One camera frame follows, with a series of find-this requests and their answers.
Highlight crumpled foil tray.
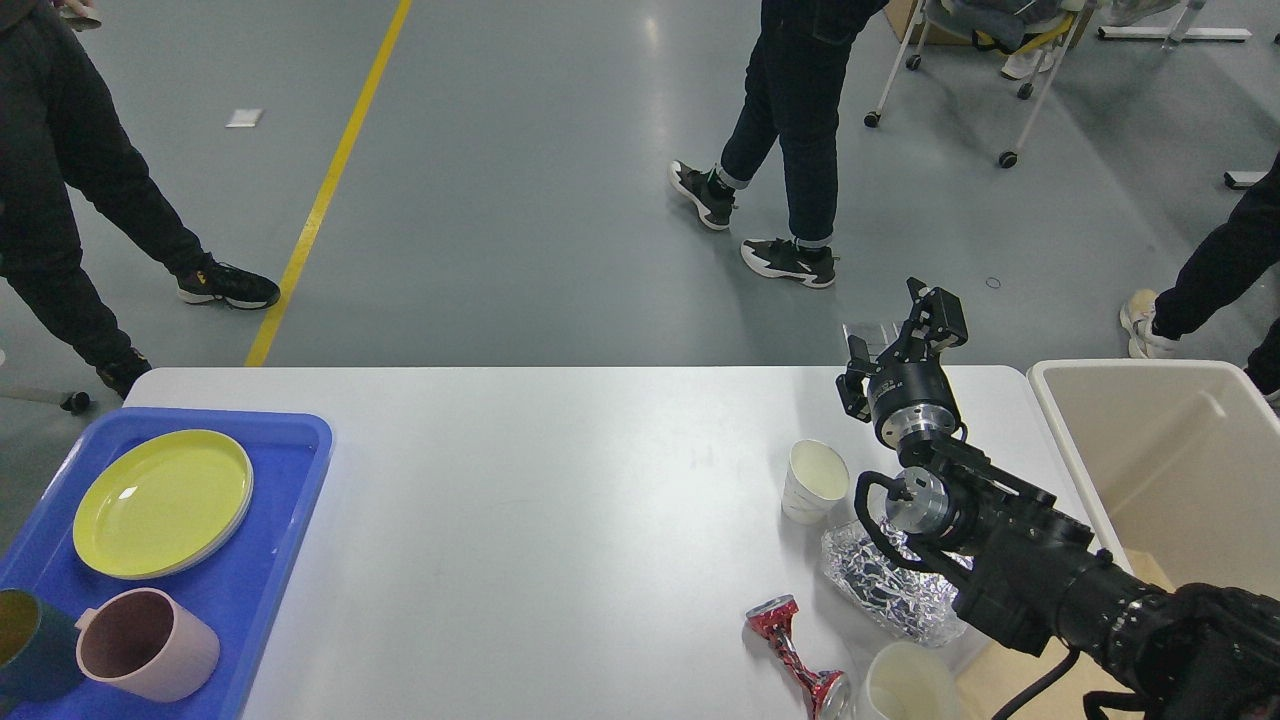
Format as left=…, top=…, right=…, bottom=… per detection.
left=820, top=521, right=966, bottom=648

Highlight white rolling chair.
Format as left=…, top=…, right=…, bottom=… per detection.
left=863, top=1, right=1100, bottom=169

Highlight person in black trousers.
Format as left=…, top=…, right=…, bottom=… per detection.
left=668, top=1, right=886, bottom=290

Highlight pink mug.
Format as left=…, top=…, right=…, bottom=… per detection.
left=74, top=587, right=221, bottom=703

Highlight metal floor plates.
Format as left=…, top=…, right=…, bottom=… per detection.
left=844, top=322, right=901, bottom=359

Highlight person at left edge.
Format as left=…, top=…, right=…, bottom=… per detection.
left=1, top=1, right=282, bottom=397

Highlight crushed red can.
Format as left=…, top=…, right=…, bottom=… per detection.
left=744, top=594, right=852, bottom=719

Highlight yellow plate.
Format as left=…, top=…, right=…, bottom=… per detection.
left=72, top=429, right=253, bottom=580

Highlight blue plastic tray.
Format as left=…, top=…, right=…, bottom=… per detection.
left=1, top=407, right=333, bottom=719

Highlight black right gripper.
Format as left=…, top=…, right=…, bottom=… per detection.
left=836, top=277, right=969, bottom=448

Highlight person at right edge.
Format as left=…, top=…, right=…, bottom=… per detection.
left=1117, top=159, right=1279, bottom=359

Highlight beige plastic bin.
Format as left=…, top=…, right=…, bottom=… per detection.
left=1028, top=359, right=1279, bottom=597

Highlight white paper cup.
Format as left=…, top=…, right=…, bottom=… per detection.
left=852, top=642, right=963, bottom=719
left=781, top=439, right=850, bottom=525

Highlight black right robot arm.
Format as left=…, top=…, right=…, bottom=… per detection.
left=836, top=278, right=1279, bottom=719

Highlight dark teal cup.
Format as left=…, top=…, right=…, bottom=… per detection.
left=1, top=588, right=84, bottom=715

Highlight pink plate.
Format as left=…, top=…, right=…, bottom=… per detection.
left=145, top=469, right=255, bottom=579

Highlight person at edge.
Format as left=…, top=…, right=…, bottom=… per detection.
left=1117, top=159, right=1279, bottom=359
left=1, top=1, right=282, bottom=397

